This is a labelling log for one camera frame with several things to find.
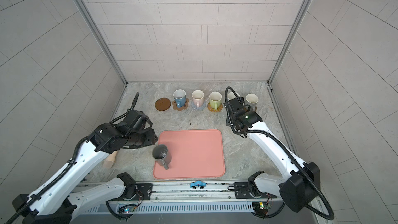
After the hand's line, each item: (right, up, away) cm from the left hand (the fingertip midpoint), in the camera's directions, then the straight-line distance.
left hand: (159, 138), depth 70 cm
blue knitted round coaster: (+17, +11, +31) cm, 37 cm away
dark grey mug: (-2, -12, +11) cm, 17 cm away
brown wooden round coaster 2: (+38, +13, -5) cm, 41 cm away
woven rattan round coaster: (+27, +9, +30) cm, 41 cm away
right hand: (+35, +7, +11) cm, 37 cm away
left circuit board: (-12, -28, -5) cm, 31 cm away
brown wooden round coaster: (-8, +13, +34) cm, 38 cm away
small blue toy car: (+18, -21, +1) cm, 28 cm away
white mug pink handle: (+16, +19, +30) cm, 39 cm away
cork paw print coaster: (+1, +12, +32) cm, 34 cm away
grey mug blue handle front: (+5, +18, +27) cm, 33 cm away
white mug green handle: (+27, +17, +26) cm, 41 cm away
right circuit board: (+46, -30, -2) cm, 55 cm away
